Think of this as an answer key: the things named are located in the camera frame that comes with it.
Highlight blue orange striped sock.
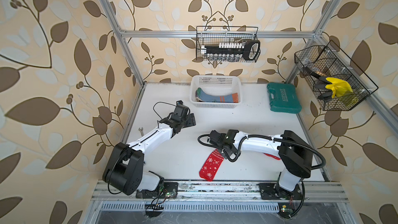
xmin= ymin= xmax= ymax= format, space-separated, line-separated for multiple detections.
xmin=196 ymin=88 xmax=239 ymax=103

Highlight green plastic tool case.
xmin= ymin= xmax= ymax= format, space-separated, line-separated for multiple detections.
xmin=267 ymin=83 xmax=302 ymax=114

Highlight silver open-end wrench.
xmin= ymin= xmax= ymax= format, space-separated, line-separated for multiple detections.
xmin=138 ymin=128 xmax=144 ymax=136

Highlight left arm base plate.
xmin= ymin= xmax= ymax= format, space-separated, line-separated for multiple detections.
xmin=136 ymin=181 xmax=178 ymax=199

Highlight socket set holder black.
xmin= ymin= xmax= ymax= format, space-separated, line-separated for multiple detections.
xmin=199 ymin=40 xmax=261 ymax=62

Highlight black wire basket wall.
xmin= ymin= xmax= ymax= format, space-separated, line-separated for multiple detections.
xmin=294 ymin=40 xmax=379 ymax=111
xmin=195 ymin=26 xmax=261 ymax=64

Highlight yellow rubber glove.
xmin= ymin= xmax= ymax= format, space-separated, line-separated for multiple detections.
xmin=325 ymin=77 xmax=353 ymax=98

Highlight black wire basket right wall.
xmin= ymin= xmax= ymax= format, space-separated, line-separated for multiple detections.
xmin=294 ymin=40 xmax=379 ymax=111

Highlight black wire basket back wall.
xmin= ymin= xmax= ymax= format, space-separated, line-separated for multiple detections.
xmin=195 ymin=26 xmax=261 ymax=64

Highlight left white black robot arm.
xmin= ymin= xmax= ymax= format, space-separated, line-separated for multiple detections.
xmin=102 ymin=101 xmax=196 ymax=197

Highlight blue green toe sock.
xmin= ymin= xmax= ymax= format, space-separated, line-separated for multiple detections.
xmin=195 ymin=91 xmax=204 ymax=102

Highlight red bear sock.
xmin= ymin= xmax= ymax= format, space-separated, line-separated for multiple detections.
xmin=264 ymin=153 xmax=281 ymax=161
xmin=199 ymin=149 xmax=224 ymax=181

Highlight black pliers in basket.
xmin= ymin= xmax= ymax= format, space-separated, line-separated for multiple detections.
xmin=304 ymin=66 xmax=333 ymax=101

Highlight white plastic basket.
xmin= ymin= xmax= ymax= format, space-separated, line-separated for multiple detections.
xmin=189 ymin=75 xmax=243 ymax=108

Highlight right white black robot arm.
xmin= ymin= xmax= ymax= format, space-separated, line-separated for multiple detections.
xmin=198 ymin=130 xmax=326 ymax=192

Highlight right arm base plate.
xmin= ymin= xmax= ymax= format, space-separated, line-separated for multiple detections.
xmin=258 ymin=183 xmax=303 ymax=201

